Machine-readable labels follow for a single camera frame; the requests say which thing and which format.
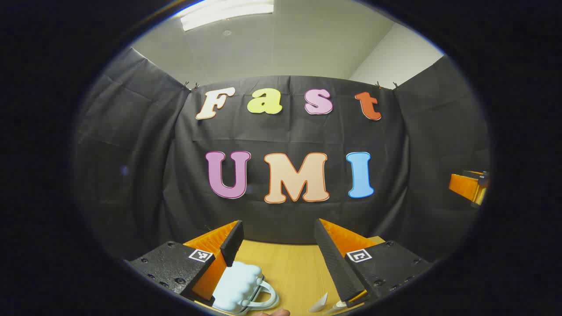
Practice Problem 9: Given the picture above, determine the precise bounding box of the white squeeze tube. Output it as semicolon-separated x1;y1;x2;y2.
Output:
308;292;329;313

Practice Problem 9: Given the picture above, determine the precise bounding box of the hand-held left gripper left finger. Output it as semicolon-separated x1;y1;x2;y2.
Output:
124;220;244;307

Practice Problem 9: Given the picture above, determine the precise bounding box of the light blue suitcase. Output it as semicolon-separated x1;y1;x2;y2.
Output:
212;261;280;316

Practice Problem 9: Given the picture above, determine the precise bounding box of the ceiling light panel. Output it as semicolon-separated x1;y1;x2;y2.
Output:
180;0;275;32

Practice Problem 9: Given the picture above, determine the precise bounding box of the black backdrop cloth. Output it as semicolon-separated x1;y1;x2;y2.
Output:
72;46;490;264

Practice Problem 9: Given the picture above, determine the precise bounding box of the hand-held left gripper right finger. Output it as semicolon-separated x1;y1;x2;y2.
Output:
313;218;433;303

